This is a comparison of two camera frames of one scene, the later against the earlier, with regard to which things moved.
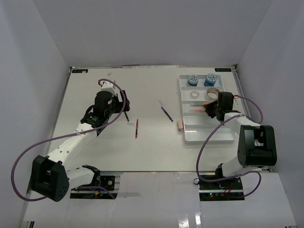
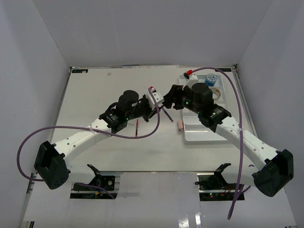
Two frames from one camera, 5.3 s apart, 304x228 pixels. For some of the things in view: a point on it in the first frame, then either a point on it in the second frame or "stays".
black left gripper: [120, 105] → [144, 100]
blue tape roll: [210, 80] stays
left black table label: [79, 71] stays
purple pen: [166, 114] stays
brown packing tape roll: [212, 94] stays
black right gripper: [208, 109] → [173, 96]
